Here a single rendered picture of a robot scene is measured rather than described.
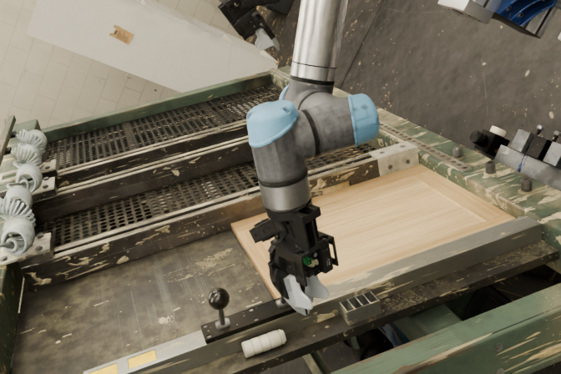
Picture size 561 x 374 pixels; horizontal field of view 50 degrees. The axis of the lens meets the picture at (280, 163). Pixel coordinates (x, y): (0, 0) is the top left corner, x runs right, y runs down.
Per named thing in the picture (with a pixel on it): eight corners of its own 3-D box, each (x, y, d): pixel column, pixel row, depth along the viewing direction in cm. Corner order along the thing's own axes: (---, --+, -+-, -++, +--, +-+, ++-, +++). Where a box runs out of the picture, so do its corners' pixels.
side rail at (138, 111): (275, 94, 298) (270, 73, 294) (48, 155, 272) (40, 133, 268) (270, 92, 305) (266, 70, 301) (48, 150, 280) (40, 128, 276)
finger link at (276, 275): (281, 304, 96) (270, 256, 93) (275, 300, 97) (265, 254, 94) (303, 290, 99) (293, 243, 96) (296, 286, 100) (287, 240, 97)
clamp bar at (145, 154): (334, 119, 226) (325, 57, 218) (6, 213, 198) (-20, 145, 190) (324, 113, 235) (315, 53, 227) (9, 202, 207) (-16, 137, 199)
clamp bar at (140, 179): (356, 132, 209) (346, 65, 200) (0, 236, 181) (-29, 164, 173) (344, 125, 218) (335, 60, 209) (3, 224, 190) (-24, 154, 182)
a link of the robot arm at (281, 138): (308, 103, 84) (250, 120, 82) (320, 175, 88) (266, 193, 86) (290, 93, 91) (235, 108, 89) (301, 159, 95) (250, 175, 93)
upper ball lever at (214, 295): (236, 333, 112) (231, 299, 102) (216, 340, 111) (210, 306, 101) (229, 315, 114) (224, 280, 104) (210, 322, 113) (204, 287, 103)
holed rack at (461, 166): (472, 169, 154) (472, 167, 154) (462, 172, 153) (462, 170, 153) (275, 68, 302) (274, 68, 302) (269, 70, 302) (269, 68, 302)
